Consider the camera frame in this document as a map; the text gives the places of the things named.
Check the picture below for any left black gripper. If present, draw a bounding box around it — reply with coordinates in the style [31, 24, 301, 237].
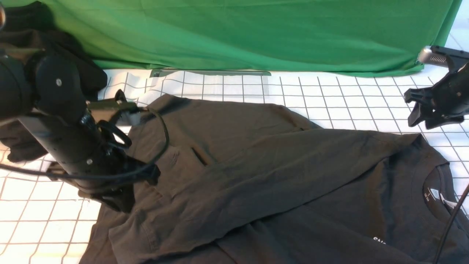
[19, 114, 160, 213]

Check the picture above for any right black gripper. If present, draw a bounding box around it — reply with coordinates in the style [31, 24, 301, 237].
[404, 63, 469, 130]

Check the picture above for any gray long sleeve shirt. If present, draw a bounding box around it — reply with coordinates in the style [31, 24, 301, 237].
[80, 95, 456, 264]

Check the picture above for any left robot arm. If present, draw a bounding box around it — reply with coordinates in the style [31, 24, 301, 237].
[1, 48, 169, 213]

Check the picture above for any gray metal strip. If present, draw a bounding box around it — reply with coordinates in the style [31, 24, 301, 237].
[149, 69, 272, 77]

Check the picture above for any pile of black clothes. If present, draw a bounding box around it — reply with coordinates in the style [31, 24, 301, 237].
[1, 1, 107, 163]

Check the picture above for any green backdrop cloth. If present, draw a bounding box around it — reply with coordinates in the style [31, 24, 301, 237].
[0, 0, 463, 78]

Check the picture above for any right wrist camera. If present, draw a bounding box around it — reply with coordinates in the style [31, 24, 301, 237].
[417, 45, 469, 72]

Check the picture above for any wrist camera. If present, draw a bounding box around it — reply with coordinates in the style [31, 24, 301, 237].
[88, 100, 141, 127]
[417, 45, 469, 72]

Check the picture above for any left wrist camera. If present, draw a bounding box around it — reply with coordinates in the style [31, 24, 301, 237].
[88, 100, 141, 127]

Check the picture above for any right black cable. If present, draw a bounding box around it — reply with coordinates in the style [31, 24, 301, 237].
[434, 183, 469, 264]

